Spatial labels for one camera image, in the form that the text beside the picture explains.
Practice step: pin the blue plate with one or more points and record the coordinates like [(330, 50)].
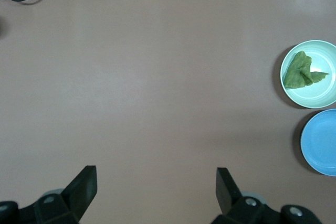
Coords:
[(320, 142)]

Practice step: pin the pale green plate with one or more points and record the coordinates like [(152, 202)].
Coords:
[(309, 98)]

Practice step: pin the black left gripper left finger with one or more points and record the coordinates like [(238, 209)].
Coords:
[(78, 195)]

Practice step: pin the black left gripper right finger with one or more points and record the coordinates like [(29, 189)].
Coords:
[(228, 197)]

